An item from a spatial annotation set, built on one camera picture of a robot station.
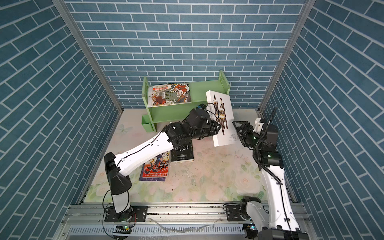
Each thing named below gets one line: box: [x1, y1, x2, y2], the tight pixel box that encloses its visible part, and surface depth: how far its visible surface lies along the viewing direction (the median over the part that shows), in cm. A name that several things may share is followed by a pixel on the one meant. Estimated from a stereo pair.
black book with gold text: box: [170, 139, 194, 162], surface depth 95 cm
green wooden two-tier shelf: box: [141, 70, 231, 133], surface depth 91 cm
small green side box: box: [141, 114, 154, 132], surface depth 104 cm
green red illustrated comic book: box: [147, 83, 192, 108], surface depth 92 cm
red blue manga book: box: [142, 150, 170, 178], surface depth 87 cm
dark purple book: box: [139, 167, 166, 182], surface depth 86 cm
